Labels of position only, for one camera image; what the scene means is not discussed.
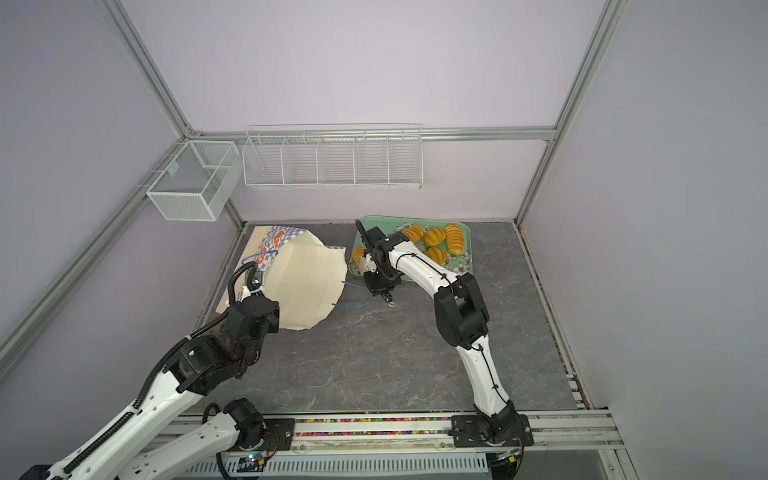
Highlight long twisted fake bread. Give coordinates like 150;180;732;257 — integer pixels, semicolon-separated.
351;246;365;267

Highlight orange round fake bread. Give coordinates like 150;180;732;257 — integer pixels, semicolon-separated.
423;227;447;247

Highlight blue checkered paper bag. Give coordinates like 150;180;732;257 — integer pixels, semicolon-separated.
236;226;373;331

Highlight ridged yellow fake bread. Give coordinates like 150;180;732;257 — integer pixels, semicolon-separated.
445;223;466;256

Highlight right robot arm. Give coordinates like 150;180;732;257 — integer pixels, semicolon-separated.
355;220;534;449

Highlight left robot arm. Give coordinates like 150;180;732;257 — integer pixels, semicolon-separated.
22;261;279;479

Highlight small yellow fake bread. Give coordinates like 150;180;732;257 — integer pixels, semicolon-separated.
426;246;450;266

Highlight green floral tray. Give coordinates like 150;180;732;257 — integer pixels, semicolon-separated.
361;215;473;275

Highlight small white mesh basket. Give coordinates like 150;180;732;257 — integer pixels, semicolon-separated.
147;140;242;222

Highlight long white wire basket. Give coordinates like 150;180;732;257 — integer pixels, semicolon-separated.
241;125;424;188

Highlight aluminium frame posts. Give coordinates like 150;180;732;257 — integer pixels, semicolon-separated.
1;1;627;382

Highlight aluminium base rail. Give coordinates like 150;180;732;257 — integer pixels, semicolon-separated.
113;410;628;480

